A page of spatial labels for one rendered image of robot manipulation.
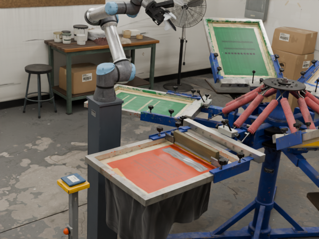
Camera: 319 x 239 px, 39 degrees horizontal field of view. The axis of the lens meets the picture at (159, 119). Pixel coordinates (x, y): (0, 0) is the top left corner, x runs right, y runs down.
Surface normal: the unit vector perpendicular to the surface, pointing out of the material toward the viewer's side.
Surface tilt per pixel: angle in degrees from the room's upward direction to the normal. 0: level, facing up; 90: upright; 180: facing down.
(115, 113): 90
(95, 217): 90
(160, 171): 0
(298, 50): 94
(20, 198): 0
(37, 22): 90
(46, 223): 0
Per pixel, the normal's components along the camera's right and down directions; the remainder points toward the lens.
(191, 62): 0.63, 0.32
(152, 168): 0.07, -0.93
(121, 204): -0.75, 0.23
